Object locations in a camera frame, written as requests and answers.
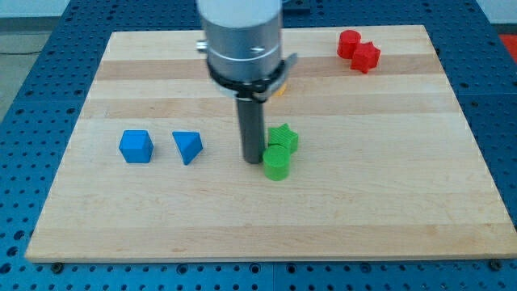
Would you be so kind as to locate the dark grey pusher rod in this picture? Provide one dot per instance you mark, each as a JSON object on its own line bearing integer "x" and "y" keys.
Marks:
{"x": 251, "y": 125}

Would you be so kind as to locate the green star block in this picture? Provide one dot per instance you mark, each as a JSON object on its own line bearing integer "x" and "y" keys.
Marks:
{"x": 283, "y": 136}

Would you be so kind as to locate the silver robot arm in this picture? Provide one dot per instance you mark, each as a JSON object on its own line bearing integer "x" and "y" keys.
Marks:
{"x": 243, "y": 48}

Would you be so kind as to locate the red star block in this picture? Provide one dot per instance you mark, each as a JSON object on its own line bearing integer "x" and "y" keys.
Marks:
{"x": 365, "y": 57}

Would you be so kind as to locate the yellow block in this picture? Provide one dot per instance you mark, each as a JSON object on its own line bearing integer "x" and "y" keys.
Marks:
{"x": 281, "y": 90}

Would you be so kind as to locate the green cylinder block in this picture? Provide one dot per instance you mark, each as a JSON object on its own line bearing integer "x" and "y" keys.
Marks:
{"x": 276, "y": 162}

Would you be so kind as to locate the blue triangular block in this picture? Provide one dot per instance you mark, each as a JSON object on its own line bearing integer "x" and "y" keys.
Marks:
{"x": 189, "y": 145}

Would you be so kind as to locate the blue cube block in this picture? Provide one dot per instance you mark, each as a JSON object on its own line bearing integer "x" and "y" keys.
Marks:
{"x": 136, "y": 146}

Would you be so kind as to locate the red cylinder block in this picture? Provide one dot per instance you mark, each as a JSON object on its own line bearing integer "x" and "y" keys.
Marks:
{"x": 347, "y": 43}

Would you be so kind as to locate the wooden board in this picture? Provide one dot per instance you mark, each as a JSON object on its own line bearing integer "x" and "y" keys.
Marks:
{"x": 387, "y": 167}

